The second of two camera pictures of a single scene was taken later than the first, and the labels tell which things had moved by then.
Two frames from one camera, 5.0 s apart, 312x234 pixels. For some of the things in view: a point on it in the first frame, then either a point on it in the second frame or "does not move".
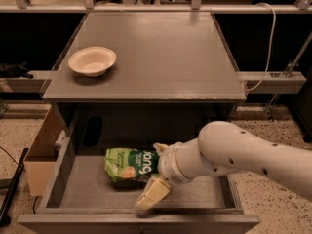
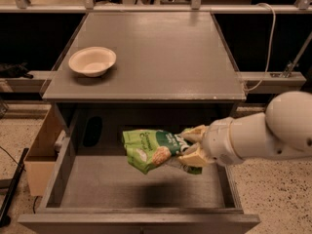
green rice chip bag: x=122 y=164 -> x=147 y=148
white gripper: x=170 y=165 -> x=218 y=142
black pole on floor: x=5 y=219 does not move
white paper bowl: x=92 y=61 does not move
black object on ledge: x=15 y=70 does not move
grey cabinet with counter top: x=173 y=76 does not move
